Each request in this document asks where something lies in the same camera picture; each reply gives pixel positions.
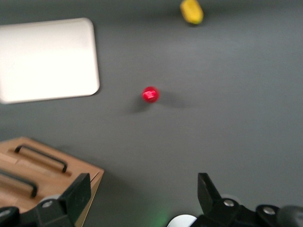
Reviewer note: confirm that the yellow plastic object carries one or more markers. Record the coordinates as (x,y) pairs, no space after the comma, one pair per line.
(192,11)

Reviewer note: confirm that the wooden drawer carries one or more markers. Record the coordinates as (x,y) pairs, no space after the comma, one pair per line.
(79,168)

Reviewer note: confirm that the white rectangular plastic tray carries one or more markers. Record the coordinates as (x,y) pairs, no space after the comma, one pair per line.
(47,61)

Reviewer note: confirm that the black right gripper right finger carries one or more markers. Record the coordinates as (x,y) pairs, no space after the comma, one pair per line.
(208,196)

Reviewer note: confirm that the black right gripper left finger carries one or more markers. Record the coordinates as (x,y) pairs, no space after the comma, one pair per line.
(75,196)

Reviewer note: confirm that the red plastic bottle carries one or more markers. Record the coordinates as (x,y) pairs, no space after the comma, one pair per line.
(150,94)

